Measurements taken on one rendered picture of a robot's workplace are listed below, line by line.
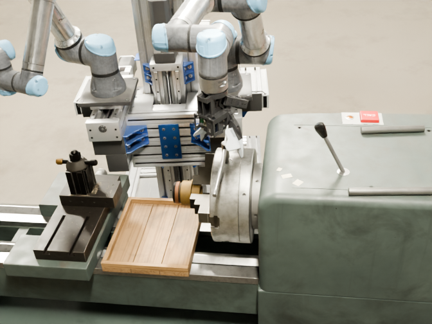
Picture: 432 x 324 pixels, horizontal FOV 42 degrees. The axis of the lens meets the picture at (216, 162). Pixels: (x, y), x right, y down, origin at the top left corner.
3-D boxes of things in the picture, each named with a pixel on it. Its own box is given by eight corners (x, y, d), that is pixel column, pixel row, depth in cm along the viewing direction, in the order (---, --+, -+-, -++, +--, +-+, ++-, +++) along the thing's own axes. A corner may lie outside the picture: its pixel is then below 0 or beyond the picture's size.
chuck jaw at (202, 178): (226, 184, 189) (227, 150, 189) (225, 185, 184) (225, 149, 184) (195, 183, 190) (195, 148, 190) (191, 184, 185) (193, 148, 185)
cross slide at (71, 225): (121, 184, 220) (119, 175, 218) (86, 262, 186) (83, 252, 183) (78, 182, 223) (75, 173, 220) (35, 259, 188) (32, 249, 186)
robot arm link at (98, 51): (107, 76, 224) (101, 45, 216) (81, 71, 229) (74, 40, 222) (125, 65, 232) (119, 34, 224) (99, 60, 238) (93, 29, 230)
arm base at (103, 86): (94, 81, 243) (90, 61, 237) (128, 80, 242) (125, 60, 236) (87, 98, 230) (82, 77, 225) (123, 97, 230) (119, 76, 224)
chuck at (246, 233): (258, 191, 207) (256, 128, 185) (251, 261, 186) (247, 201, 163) (249, 190, 208) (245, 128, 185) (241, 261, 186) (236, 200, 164)
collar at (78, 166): (91, 159, 201) (90, 152, 199) (84, 172, 195) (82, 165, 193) (70, 158, 202) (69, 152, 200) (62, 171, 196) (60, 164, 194)
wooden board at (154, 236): (205, 207, 215) (204, 199, 213) (188, 276, 186) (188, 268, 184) (130, 204, 219) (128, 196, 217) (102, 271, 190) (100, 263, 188)
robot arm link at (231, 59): (212, 56, 234) (210, 26, 226) (243, 58, 231) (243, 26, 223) (206, 69, 224) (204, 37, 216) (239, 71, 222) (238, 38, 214)
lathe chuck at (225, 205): (249, 190, 208) (245, 128, 185) (241, 261, 186) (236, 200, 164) (225, 189, 209) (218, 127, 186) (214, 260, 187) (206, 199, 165)
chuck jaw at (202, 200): (224, 193, 183) (219, 215, 172) (224, 206, 185) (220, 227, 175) (191, 191, 184) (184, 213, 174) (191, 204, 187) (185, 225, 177)
